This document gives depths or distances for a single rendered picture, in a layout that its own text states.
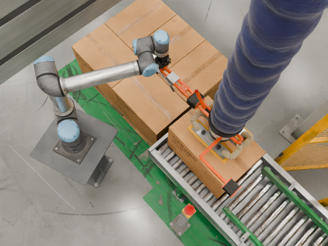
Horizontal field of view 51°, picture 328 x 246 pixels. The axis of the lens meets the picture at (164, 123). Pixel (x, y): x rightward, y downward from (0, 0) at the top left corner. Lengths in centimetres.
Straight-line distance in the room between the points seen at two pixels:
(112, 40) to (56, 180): 144
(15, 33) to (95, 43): 302
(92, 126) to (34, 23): 241
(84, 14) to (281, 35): 89
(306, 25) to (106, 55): 234
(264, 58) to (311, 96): 271
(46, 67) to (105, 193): 167
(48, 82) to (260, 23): 120
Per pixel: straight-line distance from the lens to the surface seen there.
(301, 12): 111
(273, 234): 286
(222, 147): 228
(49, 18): 37
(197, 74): 316
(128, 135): 348
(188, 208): 226
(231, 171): 244
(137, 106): 300
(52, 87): 196
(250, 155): 250
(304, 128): 348
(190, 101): 222
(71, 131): 246
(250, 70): 140
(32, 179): 356
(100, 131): 272
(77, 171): 266
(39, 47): 38
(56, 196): 345
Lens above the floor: 327
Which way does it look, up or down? 68 degrees down
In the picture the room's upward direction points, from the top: 2 degrees clockwise
